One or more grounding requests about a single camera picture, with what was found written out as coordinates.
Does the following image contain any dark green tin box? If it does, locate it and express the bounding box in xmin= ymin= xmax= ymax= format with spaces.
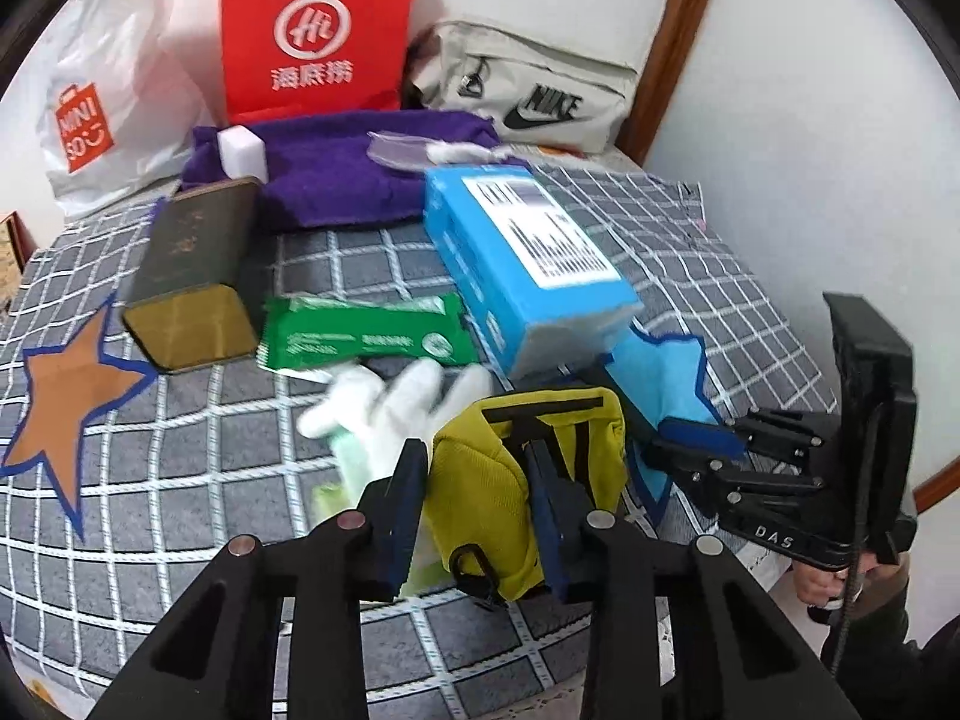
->
xmin=122 ymin=177 xmax=265 ymax=374

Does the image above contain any red Haidilao paper bag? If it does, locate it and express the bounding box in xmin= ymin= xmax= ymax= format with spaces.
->
xmin=220 ymin=0 xmax=412 ymax=124

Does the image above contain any brown wooden door frame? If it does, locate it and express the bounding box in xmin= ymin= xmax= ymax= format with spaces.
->
xmin=617 ymin=0 xmax=709 ymax=166

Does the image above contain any blue tissue pack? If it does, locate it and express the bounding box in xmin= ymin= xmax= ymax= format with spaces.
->
xmin=423 ymin=166 xmax=641 ymax=380

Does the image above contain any white foam block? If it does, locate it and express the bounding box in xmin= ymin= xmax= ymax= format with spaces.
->
xmin=217 ymin=125 xmax=268 ymax=184

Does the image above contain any white glove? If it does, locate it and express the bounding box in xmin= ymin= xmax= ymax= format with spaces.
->
xmin=296 ymin=358 xmax=494 ymax=505

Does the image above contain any grey Nike bag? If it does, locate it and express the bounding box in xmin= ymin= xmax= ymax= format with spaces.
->
xmin=409 ymin=20 xmax=638 ymax=154

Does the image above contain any white Miniso plastic bag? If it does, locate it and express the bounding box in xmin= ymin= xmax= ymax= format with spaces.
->
xmin=37 ymin=0 xmax=212 ymax=221

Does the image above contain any translucent mesh drawstring pouch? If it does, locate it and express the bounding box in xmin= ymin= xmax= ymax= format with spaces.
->
xmin=366 ymin=132 xmax=436 ymax=172

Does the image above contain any purple towel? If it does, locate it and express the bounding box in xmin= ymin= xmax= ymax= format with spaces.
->
xmin=179 ymin=107 xmax=531 ymax=231

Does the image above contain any green wet wipe packet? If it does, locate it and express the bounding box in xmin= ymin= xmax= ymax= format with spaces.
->
xmin=257 ymin=293 xmax=478 ymax=372

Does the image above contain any person's right hand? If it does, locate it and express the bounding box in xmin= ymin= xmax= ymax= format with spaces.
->
xmin=793 ymin=551 xmax=910 ymax=614

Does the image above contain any grey checked bed cover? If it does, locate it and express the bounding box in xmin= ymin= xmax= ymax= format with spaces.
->
xmin=2 ymin=167 xmax=836 ymax=718

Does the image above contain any yellow pouch with black straps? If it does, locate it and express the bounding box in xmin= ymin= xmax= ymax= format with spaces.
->
xmin=423 ymin=387 xmax=626 ymax=605

